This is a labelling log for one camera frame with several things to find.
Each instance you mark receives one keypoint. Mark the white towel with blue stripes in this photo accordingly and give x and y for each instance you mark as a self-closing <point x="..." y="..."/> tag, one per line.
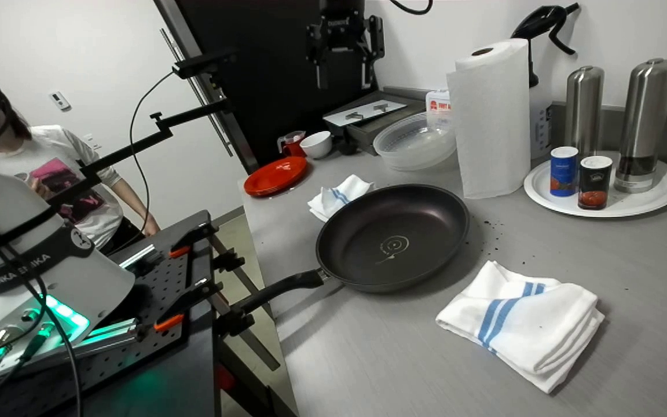
<point x="534" y="332"/>
<point x="337" y="198"/>

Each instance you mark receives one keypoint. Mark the blue white spice jar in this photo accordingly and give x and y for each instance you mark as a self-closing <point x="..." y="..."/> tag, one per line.
<point x="566" y="174"/>

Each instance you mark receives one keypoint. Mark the black breadboard table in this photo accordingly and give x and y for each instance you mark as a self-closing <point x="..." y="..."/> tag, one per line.
<point x="155" y="386"/>

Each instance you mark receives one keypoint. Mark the black box device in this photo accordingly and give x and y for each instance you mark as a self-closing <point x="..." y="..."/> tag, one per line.
<point x="368" y="138"/>

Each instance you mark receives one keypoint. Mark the tall steel grinder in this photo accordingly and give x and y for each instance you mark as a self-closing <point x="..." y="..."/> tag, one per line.
<point x="647" y="116"/>

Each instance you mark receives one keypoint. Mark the white paper towel roll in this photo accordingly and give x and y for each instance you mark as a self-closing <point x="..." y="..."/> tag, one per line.
<point x="491" y="123"/>

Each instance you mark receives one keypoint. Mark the orange red plate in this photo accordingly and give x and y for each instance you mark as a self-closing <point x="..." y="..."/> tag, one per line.
<point x="271" y="179"/>

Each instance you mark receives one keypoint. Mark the short steel grinder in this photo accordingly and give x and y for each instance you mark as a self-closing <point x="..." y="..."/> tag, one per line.
<point x="584" y="106"/>

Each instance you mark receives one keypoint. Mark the large clear plastic bowl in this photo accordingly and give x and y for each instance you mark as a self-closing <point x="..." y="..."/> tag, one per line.
<point x="414" y="142"/>

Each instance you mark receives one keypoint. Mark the black camera on boom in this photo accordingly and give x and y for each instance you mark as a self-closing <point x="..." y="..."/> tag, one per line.
<point x="201" y="64"/>

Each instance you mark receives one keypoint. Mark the small white bowl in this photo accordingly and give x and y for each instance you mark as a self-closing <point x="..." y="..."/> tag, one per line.
<point x="316" y="144"/>

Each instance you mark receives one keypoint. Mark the round white plate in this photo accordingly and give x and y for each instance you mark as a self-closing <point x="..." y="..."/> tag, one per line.
<point x="642" y="203"/>

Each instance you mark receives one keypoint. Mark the person in white shirt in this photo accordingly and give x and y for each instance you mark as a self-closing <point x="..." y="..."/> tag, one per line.
<point x="55" y="177"/>

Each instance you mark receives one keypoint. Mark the white light bar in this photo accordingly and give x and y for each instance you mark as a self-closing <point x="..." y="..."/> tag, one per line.
<point x="136" y="255"/>

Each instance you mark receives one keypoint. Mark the dark nonstick frying pan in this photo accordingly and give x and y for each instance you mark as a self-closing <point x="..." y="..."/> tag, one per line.
<point x="393" y="240"/>

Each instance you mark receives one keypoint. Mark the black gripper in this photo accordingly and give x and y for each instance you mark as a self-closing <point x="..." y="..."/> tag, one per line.
<point x="344" y="56"/>

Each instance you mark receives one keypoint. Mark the small white wall switch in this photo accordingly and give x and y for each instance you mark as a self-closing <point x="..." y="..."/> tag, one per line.
<point x="61" y="101"/>

